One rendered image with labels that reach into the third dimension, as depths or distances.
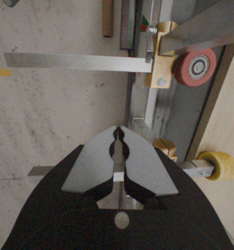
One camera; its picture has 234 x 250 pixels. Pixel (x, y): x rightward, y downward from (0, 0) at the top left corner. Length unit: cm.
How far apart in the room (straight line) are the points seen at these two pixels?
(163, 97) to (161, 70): 31
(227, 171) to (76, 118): 118
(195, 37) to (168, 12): 42
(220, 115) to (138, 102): 26
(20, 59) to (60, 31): 91
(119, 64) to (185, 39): 14
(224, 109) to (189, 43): 24
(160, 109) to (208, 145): 28
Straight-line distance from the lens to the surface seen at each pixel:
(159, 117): 65
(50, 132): 144
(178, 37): 26
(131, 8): 50
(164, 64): 32
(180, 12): 65
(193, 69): 32
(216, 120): 41
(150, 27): 34
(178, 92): 63
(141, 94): 49
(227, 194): 72
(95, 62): 31
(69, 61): 31
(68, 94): 124
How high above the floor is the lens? 116
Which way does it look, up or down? 65 degrees down
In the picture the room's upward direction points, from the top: 168 degrees clockwise
